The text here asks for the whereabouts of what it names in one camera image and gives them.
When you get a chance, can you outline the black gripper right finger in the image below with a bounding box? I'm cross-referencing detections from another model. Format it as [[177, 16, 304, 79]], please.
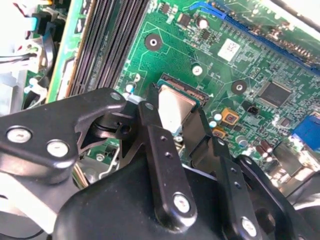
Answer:
[[183, 106, 310, 240]]

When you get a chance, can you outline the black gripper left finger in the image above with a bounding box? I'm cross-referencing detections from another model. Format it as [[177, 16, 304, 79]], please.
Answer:
[[0, 84, 199, 232]]

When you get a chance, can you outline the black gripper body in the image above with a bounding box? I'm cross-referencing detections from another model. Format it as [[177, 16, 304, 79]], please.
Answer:
[[46, 158, 237, 240]]

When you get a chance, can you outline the silver CPU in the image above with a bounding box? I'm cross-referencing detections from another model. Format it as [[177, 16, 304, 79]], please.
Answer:
[[156, 83, 201, 137]]

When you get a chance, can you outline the metal socket cover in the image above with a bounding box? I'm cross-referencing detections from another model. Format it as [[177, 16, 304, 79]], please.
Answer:
[[72, 159, 118, 188]]

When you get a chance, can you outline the metal locking lever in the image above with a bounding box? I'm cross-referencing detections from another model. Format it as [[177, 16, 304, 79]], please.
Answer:
[[98, 147, 121, 181]]

